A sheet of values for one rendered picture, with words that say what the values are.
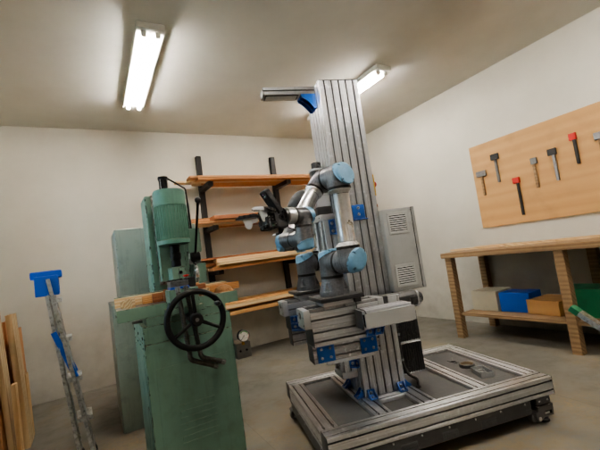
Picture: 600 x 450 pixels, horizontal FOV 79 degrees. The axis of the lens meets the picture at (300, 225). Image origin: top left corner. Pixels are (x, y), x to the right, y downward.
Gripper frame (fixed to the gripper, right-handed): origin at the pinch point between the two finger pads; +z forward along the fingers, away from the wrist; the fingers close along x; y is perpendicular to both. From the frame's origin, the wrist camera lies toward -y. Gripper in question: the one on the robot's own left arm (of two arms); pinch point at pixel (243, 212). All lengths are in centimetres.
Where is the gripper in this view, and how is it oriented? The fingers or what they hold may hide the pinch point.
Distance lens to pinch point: 145.9
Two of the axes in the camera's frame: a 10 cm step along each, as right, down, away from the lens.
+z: -7.6, 0.6, -6.5
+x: -6.1, 2.8, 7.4
